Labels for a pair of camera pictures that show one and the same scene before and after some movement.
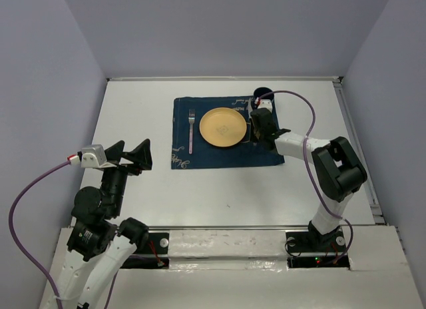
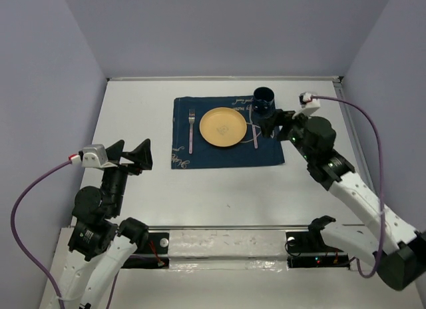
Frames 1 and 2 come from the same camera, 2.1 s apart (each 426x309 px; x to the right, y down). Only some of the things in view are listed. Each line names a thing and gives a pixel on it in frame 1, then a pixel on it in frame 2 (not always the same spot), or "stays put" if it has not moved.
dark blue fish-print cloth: (216, 131) stays put
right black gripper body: (256, 134) to (298, 124)
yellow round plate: (223, 126) stays put
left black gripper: (142, 154) stays put
